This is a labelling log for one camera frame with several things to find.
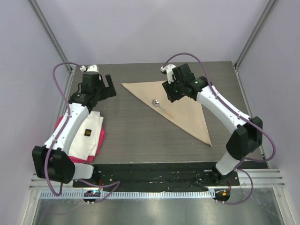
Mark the pink folded cloth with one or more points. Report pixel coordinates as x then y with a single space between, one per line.
77 159

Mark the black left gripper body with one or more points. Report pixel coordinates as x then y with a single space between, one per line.
101 93

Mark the aluminium frame rail right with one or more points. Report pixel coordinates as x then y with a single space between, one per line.
273 177

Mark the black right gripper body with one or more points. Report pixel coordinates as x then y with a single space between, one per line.
179 84

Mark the beige cloth napkin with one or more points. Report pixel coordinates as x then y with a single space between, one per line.
188 113

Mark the white folded cloth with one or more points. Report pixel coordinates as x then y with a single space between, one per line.
86 136

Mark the aluminium frame post left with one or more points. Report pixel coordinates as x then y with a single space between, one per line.
46 26

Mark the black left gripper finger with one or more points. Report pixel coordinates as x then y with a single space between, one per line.
110 88
101 82

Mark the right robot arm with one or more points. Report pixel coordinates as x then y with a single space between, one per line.
245 131

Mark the spoon with wooden handle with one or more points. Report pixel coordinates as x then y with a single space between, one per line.
157 104

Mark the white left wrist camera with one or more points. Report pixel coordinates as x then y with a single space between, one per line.
90 70

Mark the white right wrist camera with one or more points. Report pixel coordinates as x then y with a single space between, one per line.
168 70

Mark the aluminium frame post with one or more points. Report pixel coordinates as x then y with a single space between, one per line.
256 30
46 26

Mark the white slotted cable duct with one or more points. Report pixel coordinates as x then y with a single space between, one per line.
91 194

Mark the aluminium frame post right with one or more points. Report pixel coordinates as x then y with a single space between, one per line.
256 30

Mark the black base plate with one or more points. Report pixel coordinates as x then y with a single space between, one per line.
161 177

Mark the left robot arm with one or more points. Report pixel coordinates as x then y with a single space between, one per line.
51 161

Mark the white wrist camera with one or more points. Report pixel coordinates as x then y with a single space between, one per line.
90 70
168 70

